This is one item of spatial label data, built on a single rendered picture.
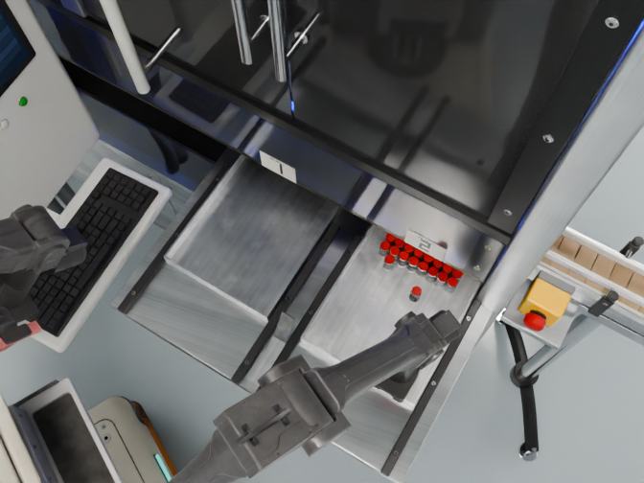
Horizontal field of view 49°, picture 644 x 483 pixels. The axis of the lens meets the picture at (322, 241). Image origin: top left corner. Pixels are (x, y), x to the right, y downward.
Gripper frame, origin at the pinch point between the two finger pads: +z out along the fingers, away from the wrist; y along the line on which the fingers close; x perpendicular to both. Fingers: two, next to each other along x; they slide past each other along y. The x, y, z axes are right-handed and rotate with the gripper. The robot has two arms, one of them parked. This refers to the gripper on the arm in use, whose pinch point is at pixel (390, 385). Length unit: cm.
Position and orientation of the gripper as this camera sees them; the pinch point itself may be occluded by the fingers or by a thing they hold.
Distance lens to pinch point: 140.5
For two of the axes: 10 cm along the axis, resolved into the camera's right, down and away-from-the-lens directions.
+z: -1.0, 5.2, 8.5
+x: -8.6, -4.8, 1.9
